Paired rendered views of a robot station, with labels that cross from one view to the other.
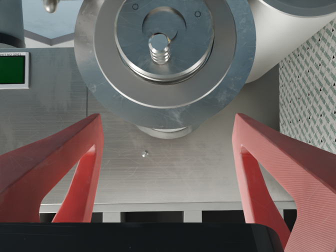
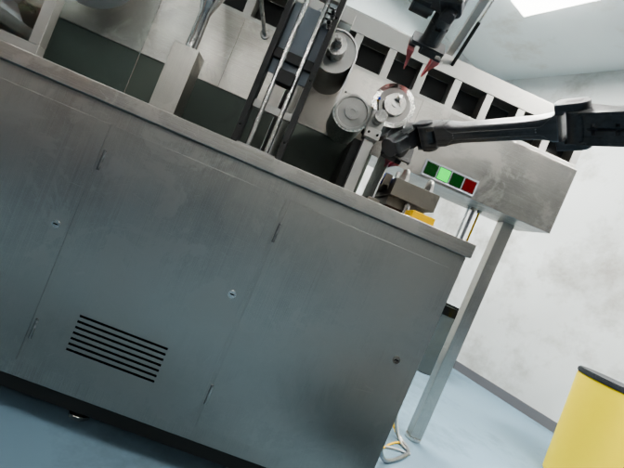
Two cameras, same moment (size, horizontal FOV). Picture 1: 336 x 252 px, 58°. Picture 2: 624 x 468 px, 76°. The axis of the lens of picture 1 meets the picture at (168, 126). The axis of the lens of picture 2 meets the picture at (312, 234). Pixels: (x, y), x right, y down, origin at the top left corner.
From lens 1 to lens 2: 126 cm
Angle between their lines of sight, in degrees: 5
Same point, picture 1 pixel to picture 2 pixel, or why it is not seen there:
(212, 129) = not seen: hidden behind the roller
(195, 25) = (388, 101)
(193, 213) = (383, 75)
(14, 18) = not seen: hidden behind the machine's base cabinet
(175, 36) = (393, 101)
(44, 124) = not seen: hidden behind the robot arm
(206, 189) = (373, 82)
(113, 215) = (415, 90)
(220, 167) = (363, 88)
